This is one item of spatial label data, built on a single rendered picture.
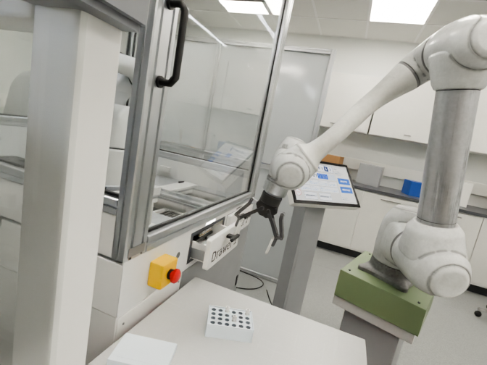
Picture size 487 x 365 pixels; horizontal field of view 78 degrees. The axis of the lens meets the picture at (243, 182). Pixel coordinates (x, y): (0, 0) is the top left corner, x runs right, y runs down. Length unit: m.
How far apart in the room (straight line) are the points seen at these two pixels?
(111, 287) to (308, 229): 1.38
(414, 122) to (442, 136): 3.32
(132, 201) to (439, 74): 0.84
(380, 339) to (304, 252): 0.86
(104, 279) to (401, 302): 0.91
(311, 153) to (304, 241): 1.16
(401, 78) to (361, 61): 3.65
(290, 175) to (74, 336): 0.64
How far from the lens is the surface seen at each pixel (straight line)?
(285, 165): 0.84
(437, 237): 1.00
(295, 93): 2.68
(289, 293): 2.11
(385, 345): 1.32
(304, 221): 1.93
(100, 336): 0.92
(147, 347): 0.81
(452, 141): 0.98
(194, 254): 1.08
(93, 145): 0.28
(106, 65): 0.29
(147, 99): 0.70
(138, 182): 0.73
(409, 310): 1.19
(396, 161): 4.62
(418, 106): 4.32
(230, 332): 0.88
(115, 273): 0.81
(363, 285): 1.21
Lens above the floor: 1.30
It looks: 10 degrees down
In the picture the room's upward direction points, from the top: 11 degrees clockwise
